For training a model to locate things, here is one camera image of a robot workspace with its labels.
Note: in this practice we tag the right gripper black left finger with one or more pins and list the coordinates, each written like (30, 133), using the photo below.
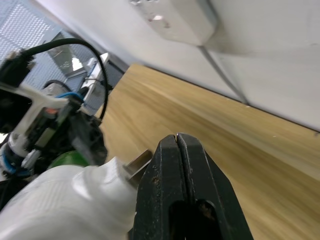
(160, 180)

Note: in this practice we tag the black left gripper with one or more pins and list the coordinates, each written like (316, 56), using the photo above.
(47, 130)

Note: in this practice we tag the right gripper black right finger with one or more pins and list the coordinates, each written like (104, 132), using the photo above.
(212, 185)

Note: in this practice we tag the green liquid repellent bottle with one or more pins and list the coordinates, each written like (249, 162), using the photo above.
(67, 160)

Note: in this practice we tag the white mosquito repellent heater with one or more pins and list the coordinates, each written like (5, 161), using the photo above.
(62, 200)

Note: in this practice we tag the white background stand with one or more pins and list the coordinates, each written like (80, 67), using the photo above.
(96, 67)

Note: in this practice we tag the perforated grey partition panel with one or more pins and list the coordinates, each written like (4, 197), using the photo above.
(20, 25)

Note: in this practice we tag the white power strip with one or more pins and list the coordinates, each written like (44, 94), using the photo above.
(185, 22)

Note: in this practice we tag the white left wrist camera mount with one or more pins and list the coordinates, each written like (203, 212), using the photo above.
(32, 100)

